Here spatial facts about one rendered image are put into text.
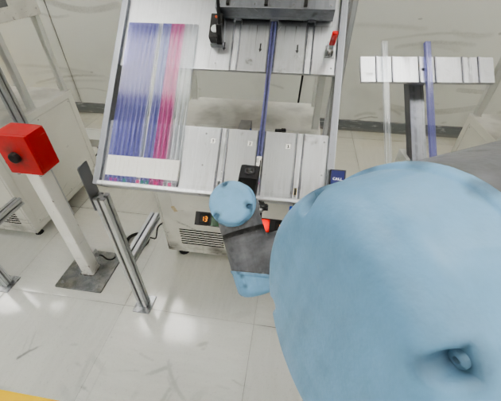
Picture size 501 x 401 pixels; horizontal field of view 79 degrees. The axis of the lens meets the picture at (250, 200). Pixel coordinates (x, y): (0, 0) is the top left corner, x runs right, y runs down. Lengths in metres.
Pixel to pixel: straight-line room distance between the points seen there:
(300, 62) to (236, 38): 0.21
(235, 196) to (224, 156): 0.42
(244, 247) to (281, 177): 0.41
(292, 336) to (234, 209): 0.33
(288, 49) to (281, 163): 0.34
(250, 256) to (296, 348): 0.33
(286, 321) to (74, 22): 3.17
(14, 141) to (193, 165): 0.65
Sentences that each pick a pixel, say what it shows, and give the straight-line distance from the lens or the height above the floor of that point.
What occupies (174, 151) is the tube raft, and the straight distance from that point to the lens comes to 0.92.
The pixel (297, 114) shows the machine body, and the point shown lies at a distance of 1.59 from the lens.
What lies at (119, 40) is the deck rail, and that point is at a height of 1.04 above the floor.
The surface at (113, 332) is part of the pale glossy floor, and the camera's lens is 1.52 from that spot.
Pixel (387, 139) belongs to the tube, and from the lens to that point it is 0.84.
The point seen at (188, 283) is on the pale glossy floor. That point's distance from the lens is 1.56.
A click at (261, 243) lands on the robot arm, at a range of 0.50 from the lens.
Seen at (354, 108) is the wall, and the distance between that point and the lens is 2.86.
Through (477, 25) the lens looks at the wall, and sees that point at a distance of 2.90.
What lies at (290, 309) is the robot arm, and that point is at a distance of 0.16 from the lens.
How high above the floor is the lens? 1.26
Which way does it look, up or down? 40 degrees down
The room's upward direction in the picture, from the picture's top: straight up
